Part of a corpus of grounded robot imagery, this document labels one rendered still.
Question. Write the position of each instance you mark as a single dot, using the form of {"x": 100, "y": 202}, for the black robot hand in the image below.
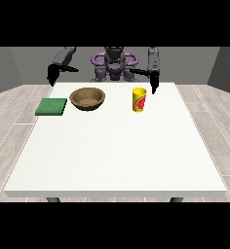
{"x": 153, "y": 79}
{"x": 53, "y": 73}

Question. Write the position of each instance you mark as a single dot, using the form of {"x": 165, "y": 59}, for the yellow cup with melon print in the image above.
{"x": 139, "y": 99}

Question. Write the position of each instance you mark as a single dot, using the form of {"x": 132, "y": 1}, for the green square pad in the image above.
{"x": 51, "y": 107}

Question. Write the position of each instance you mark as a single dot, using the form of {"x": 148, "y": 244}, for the brown wooden bowl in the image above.
{"x": 87, "y": 98}

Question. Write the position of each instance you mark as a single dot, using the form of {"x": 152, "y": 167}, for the grey robot trunk purple rings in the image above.
{"x": 114, "y": 66}

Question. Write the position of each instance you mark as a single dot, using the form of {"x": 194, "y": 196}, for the dark table leg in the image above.
{"x": 176, "y": 199}
{"x": 53, "y": 199}

